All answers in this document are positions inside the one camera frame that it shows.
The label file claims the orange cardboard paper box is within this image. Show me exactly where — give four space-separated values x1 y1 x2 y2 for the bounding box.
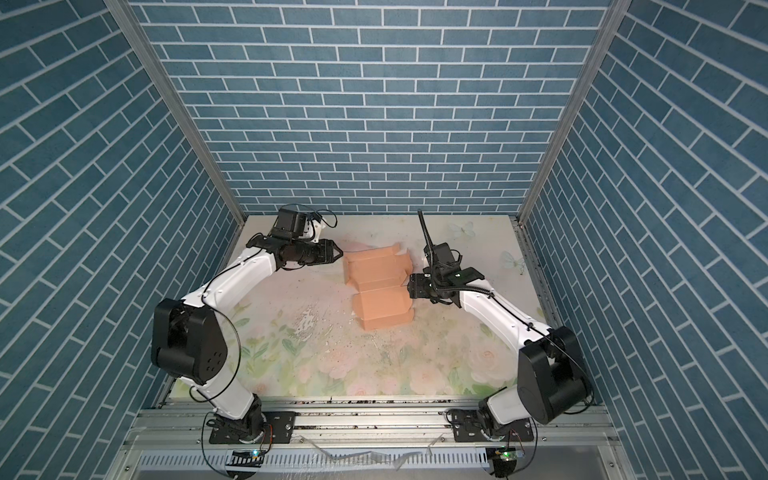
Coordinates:
343 243 415 331

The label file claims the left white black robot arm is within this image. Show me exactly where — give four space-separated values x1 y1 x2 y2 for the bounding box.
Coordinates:
150 204 343 421

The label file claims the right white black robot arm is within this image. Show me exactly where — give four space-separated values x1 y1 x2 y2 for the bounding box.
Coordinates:
407 243 593 435

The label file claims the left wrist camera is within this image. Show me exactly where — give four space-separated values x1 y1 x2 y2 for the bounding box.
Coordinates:
301 219 325 243

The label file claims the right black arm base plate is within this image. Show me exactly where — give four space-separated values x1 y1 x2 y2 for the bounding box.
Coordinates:
443 408 534 443

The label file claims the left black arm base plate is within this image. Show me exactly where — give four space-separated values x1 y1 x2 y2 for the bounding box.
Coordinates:
205 411 296 445

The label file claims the aluminium mounting rail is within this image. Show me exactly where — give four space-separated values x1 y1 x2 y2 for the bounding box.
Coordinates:
125 397 620 450

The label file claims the white slotted cable duct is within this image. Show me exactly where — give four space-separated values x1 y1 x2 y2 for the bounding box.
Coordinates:
138 448 489 473

